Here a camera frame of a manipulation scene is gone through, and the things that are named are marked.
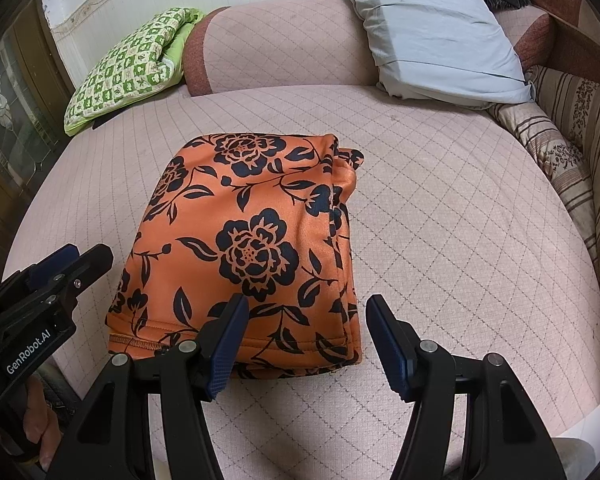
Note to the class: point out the wooden glass-door cabinet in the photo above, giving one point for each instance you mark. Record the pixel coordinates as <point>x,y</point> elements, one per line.
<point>15,125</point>

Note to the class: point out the orange black floral garment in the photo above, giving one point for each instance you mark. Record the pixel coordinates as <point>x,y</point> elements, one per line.
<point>260,200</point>

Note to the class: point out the light blue pillow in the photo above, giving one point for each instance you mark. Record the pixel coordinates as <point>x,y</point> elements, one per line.
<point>430,35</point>

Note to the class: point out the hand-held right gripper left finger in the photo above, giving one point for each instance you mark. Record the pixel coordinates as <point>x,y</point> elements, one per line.
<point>225,350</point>

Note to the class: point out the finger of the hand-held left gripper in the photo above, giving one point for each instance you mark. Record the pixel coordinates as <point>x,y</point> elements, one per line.
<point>55,262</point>
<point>92,270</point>

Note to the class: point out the striped floral beige cushion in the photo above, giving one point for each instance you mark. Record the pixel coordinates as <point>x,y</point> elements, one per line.
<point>575,135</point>

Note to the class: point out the green checked cushion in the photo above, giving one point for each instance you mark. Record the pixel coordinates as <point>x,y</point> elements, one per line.
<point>130,70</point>

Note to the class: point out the person's left hand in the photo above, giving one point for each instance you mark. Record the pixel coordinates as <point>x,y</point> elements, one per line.
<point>42,425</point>

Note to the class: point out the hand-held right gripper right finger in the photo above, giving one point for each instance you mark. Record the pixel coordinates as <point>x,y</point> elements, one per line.
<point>394,355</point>

